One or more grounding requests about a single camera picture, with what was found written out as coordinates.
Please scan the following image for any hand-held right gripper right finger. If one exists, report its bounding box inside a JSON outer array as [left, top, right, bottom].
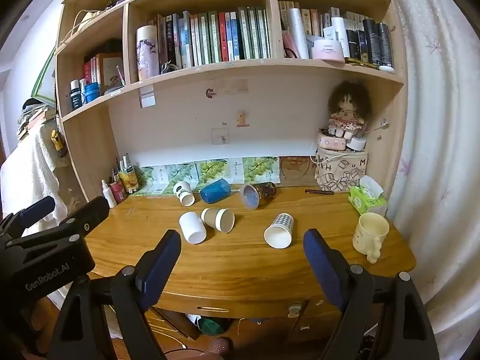
[[303, 229, 439, 360]]

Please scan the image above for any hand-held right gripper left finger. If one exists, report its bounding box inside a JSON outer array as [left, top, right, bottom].
[[49, 229, 182, 360]]

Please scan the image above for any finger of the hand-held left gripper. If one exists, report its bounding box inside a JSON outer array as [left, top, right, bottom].
[[22, 196, 110, 241], [0, 196, 56, 238]]

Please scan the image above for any plain white cup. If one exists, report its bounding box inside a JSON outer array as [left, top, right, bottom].
[[179, 211, 207, 244]]

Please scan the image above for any checkered paper cup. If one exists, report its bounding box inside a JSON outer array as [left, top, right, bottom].
[[263, 212, 294, 249]]

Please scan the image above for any brown paper cup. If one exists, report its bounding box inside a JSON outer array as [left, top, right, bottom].
[[200, 207, 235, 233]]

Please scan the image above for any white paper cup green print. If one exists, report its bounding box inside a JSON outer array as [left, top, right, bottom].
[[173, 181, 196, 207]]

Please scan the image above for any blue plastic cup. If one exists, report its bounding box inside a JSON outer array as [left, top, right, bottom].
[[199, 178, 230, 203]]

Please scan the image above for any dark patterned cup purple inside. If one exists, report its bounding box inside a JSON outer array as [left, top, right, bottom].
[[240, 181, 277, 210]]

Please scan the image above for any white spray bottle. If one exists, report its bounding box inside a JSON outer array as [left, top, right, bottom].
[[101, 179, 118, 208]]

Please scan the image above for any red spray bottle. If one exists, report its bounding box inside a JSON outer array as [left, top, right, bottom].
[[109, 170, 126, 204]]

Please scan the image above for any pile of clothes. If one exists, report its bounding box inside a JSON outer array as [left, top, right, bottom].
[[0, 97, 72, 229]]

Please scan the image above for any cream ceramic mug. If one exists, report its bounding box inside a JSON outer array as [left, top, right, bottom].
[[353, 212, 390, 263]]

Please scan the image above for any green tissue pack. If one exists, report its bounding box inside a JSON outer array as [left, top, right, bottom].
[[348, 175, 388, 217]]

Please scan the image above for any patterned gift bag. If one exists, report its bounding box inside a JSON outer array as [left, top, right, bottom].
[[314, 151, 369, 192]]

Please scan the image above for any strip of leaf print cards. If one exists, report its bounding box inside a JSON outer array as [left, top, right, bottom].
[[131, 156, 282, 196]]

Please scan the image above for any dark bottle white cap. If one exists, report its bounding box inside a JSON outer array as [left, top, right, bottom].
[[70, 80, 83, 111]]

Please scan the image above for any blue lidded jar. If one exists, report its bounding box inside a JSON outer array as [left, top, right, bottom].
[[84, 82, 100, 104]]

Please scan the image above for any pink small device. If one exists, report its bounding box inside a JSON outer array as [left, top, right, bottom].
[[317, 132, 348, 155]]

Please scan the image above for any green framed picture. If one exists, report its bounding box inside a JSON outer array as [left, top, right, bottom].
[[31, 47, 57, 103]]

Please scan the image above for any curly haired rag doll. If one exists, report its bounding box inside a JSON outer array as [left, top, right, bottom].
[[327, 81, 373, 139]]

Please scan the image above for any white printed thermos flask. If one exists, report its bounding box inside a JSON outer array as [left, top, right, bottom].
[[136, 25, 160, 82]]

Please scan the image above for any pale floral curtain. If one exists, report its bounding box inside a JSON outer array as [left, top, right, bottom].
[[379, 0, 480, 360]]

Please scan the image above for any wooden bookshelf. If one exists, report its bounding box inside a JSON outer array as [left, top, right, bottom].
[[54, 0, 409, 211]]

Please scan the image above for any row of books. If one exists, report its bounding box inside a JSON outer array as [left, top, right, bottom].
[[155, 1, 370, 69]]

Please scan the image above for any pink cream jar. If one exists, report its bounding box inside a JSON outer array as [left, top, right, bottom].
[[312, 39, 346, 64]]

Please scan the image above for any group of black cosmetic tubes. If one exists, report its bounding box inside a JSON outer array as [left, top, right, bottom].
[[345, 18, 394, 69]]

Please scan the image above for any white cosmetic tube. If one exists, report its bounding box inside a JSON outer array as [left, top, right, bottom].
[[330, 16, 350, 43]]

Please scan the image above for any beige drawstring bag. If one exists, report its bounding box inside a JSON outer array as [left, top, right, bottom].
[[60, 9, 109, 43]]

